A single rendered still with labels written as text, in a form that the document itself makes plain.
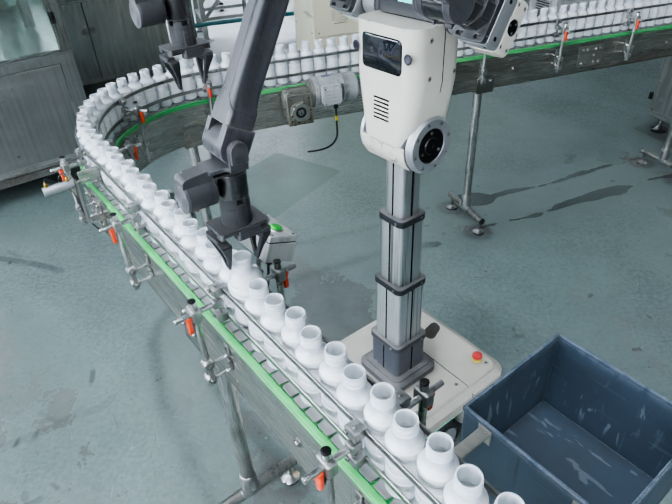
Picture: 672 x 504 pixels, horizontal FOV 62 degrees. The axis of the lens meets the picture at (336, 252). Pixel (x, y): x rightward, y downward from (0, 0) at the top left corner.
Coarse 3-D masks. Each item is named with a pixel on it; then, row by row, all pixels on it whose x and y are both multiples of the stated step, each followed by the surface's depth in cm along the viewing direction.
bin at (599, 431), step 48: (528, 384) 123; (576, 384) 123; (624, 384) 113; (480, 432) 105; (528, 432) 127; (576, 432) 126; (624, 432) 118; (528, 480) 100; (576, 480) 117; (624, 480) 116
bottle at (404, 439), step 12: (396, 420) 81; (408, 420) 82; (396, 432) 80; (408, 432) 78; (420, 432) 82; (396, 444) 80; (408, 444) 80; (420, 444) 81; (396, 456) 80; (408, 456) 80; (384, 468) 87; (396, 468) 82; (408, 468) 81; (396, 480) 84; (408, 480) 83; (408, 492) 85
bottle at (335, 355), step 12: (324, 348) 92; (336, 348) 94; (324, 360) 92; (336, 360) 91; (348, 360) 94; (324, 372) 93; (336, 372) 92; (324, 384) 93; (336, 384) 92; (324, 396) 95; (324, 408) 98; (336, 408) 96; (336, 420) 98
